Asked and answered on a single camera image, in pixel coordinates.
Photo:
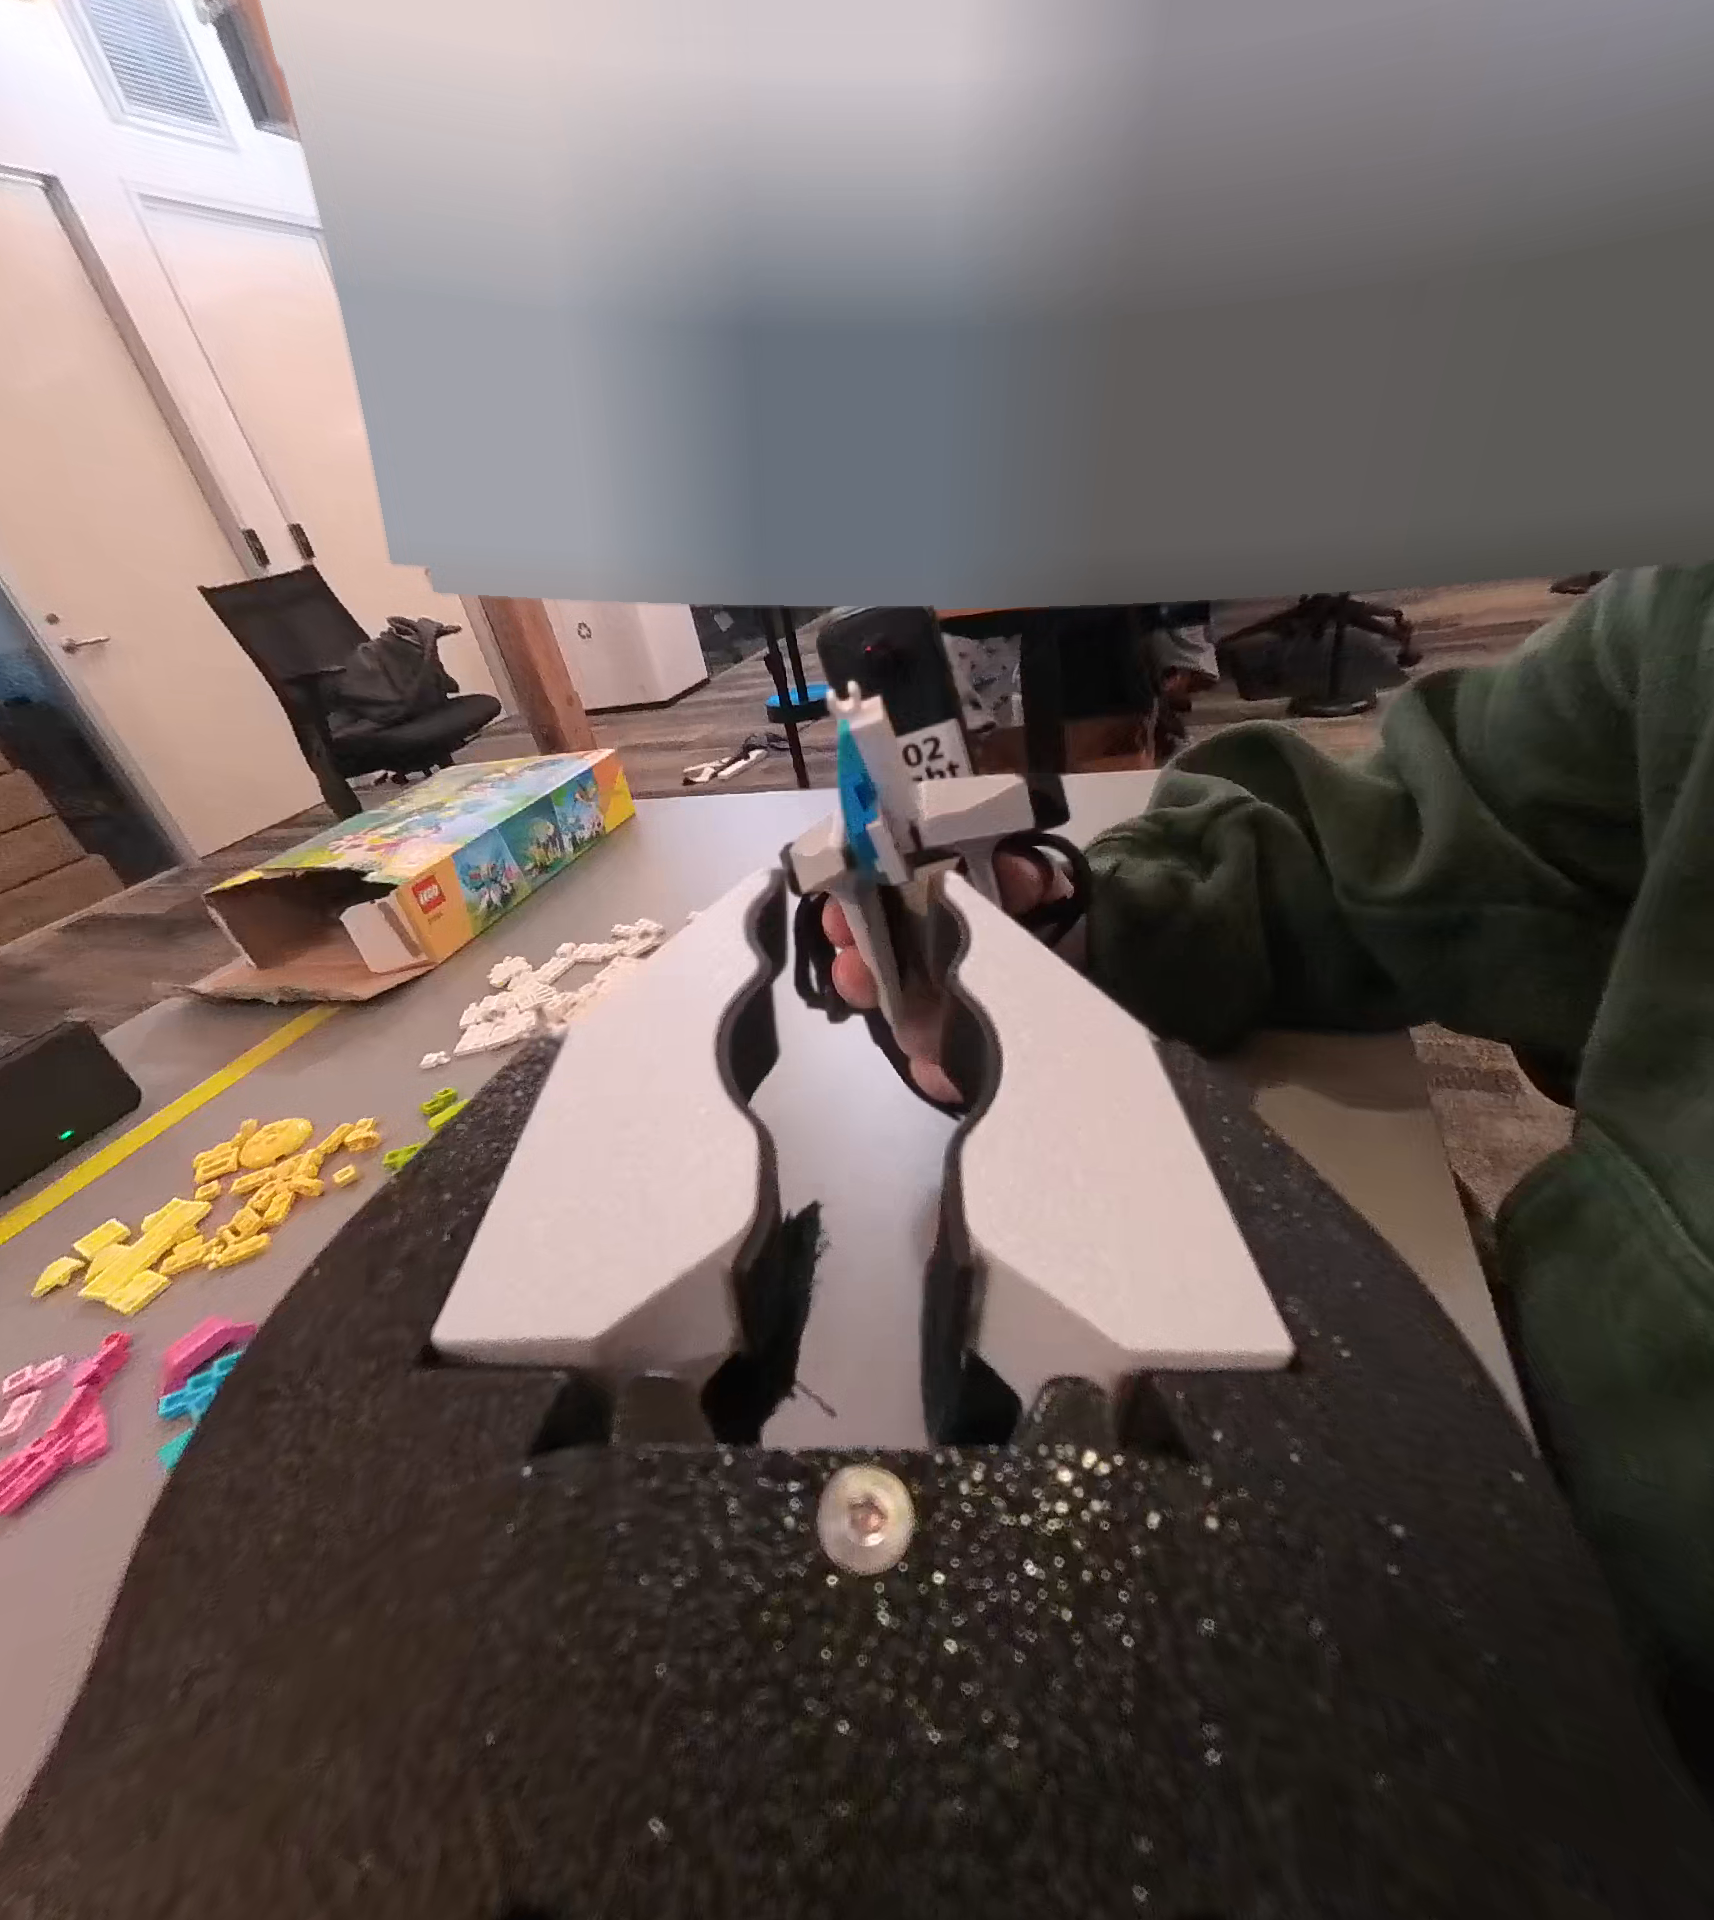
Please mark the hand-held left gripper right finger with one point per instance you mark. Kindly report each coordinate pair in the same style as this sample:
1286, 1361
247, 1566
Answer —
1114, 1204

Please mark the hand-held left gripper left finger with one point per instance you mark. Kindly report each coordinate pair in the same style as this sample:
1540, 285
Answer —
618, 1170

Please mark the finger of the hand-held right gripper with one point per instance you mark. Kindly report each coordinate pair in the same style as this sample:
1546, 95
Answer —
970, 819
817, 863

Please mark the small blue white lego assembly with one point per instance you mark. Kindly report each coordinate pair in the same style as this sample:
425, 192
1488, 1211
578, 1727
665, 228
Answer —
865, 811

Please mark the person's right forearm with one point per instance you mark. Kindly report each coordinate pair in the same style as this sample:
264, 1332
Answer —
1399, 840

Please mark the lime green lego pieces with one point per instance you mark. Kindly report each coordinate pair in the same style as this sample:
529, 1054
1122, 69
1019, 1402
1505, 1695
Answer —
441, 1119

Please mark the pile of white lego pieces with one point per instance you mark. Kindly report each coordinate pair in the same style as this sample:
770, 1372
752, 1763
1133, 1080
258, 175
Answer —
561, 982

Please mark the colourful cardboard lego box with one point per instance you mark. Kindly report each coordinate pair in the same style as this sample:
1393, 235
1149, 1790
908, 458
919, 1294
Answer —
500, 840

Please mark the pile of yellow lego pieces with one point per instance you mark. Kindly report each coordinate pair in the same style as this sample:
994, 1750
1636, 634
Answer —
178, 1227

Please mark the light blue lego pieces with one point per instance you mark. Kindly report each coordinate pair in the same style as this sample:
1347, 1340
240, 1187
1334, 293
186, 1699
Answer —
200, 1398

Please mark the pile of pink lego pieces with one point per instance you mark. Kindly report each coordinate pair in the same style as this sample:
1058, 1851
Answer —
31, 1464

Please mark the person's right hand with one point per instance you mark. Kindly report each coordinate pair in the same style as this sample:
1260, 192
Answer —
845, 955

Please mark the white cabinet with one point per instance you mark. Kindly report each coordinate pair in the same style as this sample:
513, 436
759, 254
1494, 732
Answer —
633, 651

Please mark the black chair base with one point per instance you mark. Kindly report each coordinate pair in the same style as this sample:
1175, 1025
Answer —
1318, 645

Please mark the black office chair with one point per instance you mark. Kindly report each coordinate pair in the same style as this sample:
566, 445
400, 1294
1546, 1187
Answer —
377, 703

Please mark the yellow tape line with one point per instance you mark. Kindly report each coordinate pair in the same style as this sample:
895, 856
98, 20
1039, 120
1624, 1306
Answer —
120, 1150

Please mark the black box with green light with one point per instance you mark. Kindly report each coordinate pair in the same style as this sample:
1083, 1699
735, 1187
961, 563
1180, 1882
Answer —
0, 1114

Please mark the person's green zip jacket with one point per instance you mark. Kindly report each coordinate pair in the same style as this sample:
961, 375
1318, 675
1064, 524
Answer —
1699, 1424

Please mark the white door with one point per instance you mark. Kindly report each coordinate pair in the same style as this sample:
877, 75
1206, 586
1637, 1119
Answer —
59, 493

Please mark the wooden post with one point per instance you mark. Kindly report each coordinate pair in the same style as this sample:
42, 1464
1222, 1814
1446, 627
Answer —
538, 675

